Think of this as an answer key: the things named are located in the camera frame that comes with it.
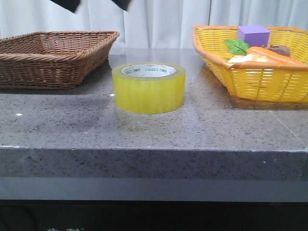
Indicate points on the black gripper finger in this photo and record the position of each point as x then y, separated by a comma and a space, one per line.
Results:
70, 5
122, 4

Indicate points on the yellow packing tape roll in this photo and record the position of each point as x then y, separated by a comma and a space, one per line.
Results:
149, 88

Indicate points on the white curtain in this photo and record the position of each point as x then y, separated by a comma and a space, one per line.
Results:
149, 24

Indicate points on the brown wicker basket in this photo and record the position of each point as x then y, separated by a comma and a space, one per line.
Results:
52, 60

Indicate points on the green plastic leaf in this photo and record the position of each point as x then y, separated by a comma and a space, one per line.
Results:
237, 46

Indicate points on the purple foam cube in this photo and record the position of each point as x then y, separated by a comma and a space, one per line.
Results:
255, 35

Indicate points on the orange toy carrot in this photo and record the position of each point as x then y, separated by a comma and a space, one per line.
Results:
271, 55

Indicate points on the brown ginger root toy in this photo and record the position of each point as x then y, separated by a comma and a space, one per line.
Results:
280, 49

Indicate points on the yellow wicker basket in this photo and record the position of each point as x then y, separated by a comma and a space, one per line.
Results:
255, 80

